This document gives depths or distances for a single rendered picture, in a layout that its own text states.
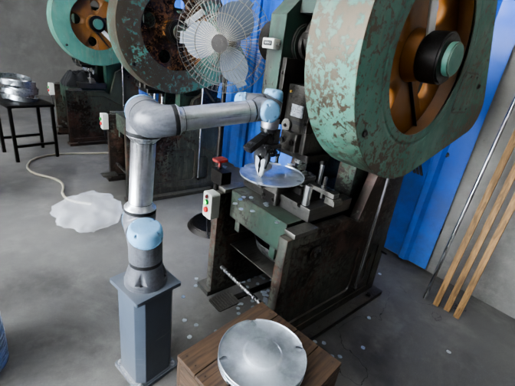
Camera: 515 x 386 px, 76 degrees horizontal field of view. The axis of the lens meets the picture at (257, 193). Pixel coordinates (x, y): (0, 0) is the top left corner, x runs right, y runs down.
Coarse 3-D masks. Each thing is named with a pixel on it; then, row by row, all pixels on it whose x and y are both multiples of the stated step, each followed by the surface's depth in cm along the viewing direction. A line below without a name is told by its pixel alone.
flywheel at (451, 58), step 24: (432, 0) 95; (456, 0) 113; (408, 24) 101; (432, 24) 100; (456, 24) 120; (408, 48) 103; (432, 48) 98; (456, 48) 98; (408, 72) 106; (432, 72) 100; (456, 72) 127; (408, 96) 118; (432, 96) 130; (408, 120) 125; (432, 120) 128
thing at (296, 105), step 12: (300, 84) 143; (288, 96) 144; (300, 96) 139; (288, 108) 145; (300, 108) 139; (288, 120) 145; (300, 120) 141; (288, 132) 143; (300, 132) 142; (288, 144) 144; (300, 144) 143; (312, 144) 145
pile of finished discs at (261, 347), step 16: (256, 320) 120; (224, 336) 112; (240, 336) 113; (256, 336) 114; (272, 336) 115; (288, 336) 115; (224, 352) 106; (240, 352) 107; (256, 352) 107; (272, 352) 108; (288, 352) 109; (304, 352) 110; (224, 368) 101; (240, 368) 101; (256, 368) 102; (272, 368) 103; (288, 368) 104; (304, 368) 104; (240, 384) 97; (256, 384) 97; (272, 384) 98; (288, 384) 98
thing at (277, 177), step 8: (240, 168) 147; (248, 168) 150; (272, 168) 152; (280, 168) 154; (288, 168) 156; (248, 176) 141; (256, 176) 142; (264, 176) 142; (272, 176) 143; (280, 176) 144; (288, 176) 146; (296, 176) 147; (264, 184) 136; (272, 184) 136; (280, 184) 137; (288, 184) 138; (296, 184) 139
